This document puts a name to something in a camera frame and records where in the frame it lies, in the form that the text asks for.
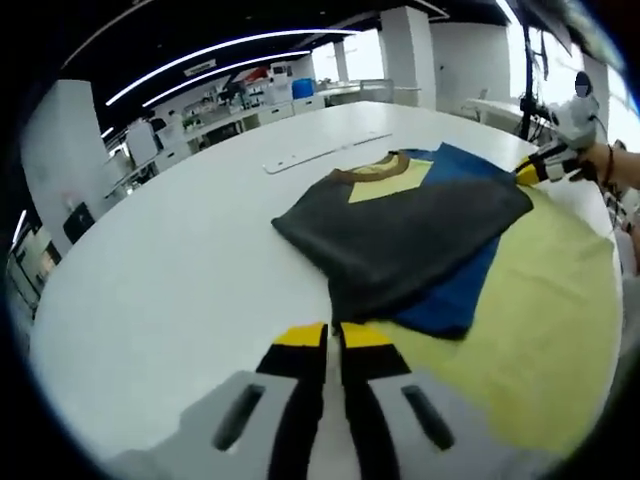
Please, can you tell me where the yellow blue grey garment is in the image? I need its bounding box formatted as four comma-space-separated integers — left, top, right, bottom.
271, 142, 624, 456

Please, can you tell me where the black box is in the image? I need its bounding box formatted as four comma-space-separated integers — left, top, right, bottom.
62, 201, 95, 245

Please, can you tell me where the person's right hand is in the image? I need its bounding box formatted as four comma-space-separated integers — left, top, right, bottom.
567, 142, 613, 183

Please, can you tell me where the black monitor stand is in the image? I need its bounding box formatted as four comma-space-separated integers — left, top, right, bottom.
517, 19, 551, 141

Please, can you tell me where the white square pillar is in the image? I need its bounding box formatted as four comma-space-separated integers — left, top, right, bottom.
20, 78, 110, 254

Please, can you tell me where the white storage counter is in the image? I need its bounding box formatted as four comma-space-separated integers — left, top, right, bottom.
122, 74, 326, 166

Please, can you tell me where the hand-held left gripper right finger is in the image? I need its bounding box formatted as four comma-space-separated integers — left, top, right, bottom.
333, 322, 546, 480

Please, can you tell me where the white template strip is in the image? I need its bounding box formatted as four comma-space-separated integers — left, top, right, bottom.
262, 130, 394, 175

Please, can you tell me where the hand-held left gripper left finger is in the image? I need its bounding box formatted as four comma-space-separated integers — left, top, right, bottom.
107, 322, 330, 480

